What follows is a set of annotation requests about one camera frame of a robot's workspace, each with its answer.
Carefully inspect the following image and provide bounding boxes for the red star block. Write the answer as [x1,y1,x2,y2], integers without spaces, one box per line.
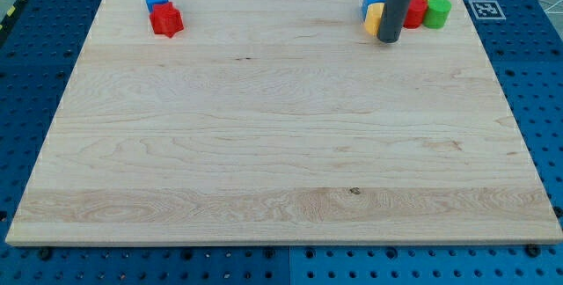
[150,2,185,38]

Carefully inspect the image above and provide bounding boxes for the light wooden board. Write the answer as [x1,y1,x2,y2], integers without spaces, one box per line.
[6,0,562,246]

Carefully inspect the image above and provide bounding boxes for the yellow cylinder block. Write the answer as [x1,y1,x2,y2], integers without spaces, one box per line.
[363,3,384,36]

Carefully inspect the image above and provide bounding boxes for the red cylinder block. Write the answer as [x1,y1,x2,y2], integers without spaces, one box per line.
[403,0,428,29]

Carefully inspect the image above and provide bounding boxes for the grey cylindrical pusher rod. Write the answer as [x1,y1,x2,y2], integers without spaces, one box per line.
[377,0,411,43]

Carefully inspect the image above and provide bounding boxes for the green cylinder block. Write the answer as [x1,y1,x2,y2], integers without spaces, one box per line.
[423,0,452,29]

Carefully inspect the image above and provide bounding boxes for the white fiducial marker tag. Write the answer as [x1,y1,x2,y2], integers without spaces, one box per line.
[469,0,506,20]

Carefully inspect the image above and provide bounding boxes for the black bolt left front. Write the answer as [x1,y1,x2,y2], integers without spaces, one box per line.
[37,247,52,261]

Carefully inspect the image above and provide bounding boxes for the black bolt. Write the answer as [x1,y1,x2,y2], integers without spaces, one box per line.
[37,247,52,261]
[525,244,542,258]

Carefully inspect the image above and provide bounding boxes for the black bolt right front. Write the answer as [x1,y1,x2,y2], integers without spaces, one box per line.
[525,244,542,258]

